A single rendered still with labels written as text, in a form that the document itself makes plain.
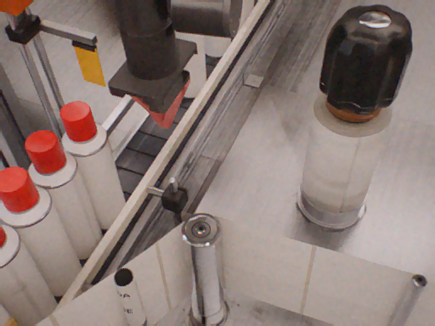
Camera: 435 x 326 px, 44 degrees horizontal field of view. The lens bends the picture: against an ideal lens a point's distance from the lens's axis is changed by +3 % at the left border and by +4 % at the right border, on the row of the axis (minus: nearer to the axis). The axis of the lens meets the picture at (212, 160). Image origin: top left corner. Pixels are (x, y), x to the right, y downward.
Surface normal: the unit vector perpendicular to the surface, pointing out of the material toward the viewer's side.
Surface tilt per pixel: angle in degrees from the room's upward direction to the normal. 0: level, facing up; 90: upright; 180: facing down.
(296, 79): 0
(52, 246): 90
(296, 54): 0
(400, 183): 0
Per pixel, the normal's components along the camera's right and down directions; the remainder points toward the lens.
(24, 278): 0.89, 0.33
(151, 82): -0.06, -0.66
